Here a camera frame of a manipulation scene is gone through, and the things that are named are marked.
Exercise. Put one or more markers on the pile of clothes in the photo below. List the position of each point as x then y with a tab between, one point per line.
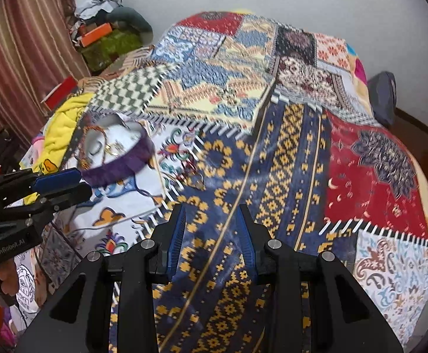
96	5

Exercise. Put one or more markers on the red box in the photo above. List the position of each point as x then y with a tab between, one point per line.
58	93

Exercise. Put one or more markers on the patchwork printed blanket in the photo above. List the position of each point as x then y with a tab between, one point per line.
272	154

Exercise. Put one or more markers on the dark cloth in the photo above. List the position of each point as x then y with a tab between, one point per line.
1	147

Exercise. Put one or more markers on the striped beige blanket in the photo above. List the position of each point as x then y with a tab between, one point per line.
125	66

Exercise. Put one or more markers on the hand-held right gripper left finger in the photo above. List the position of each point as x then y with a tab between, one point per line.
177	236

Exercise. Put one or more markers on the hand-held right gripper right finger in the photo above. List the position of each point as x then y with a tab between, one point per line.
245	239

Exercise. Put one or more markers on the small metal pendant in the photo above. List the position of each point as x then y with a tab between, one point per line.
196	180

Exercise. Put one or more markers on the purple heart-shaped box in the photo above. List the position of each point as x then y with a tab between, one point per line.
125	171

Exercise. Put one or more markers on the yellow cloth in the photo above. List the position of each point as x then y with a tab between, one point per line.
65	121

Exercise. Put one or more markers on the grey bag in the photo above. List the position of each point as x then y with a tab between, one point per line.
383	97

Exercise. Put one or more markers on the striped pink curtain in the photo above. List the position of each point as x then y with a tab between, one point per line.
23	44

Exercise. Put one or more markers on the dark grey cushion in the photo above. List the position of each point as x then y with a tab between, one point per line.
135	18

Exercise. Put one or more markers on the person's left hand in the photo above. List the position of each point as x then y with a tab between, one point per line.
7	276

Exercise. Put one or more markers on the green patterned cloth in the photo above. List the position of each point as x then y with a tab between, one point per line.
111	49

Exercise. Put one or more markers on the colourful cartoon fleece blanket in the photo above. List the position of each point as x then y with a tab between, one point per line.
359	70

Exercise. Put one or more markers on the orange box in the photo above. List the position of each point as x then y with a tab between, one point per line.
96	34

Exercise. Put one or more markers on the white printed cloth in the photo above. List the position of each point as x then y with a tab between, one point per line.
26	290

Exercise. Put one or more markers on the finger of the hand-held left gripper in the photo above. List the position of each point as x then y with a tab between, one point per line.
70	195
58	180

